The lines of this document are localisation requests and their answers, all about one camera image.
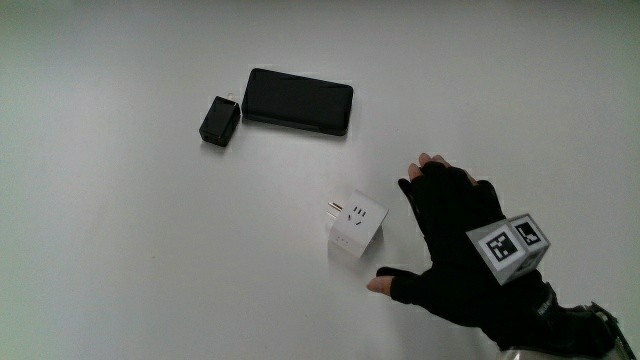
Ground person's right hand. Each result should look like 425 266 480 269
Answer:
366 152 619 358

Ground white cube socket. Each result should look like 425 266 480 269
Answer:
326 189 390 259

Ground black smartphone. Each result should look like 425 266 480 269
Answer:
241 67 355 137

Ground black charger adapter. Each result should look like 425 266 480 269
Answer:
198 93 242 148

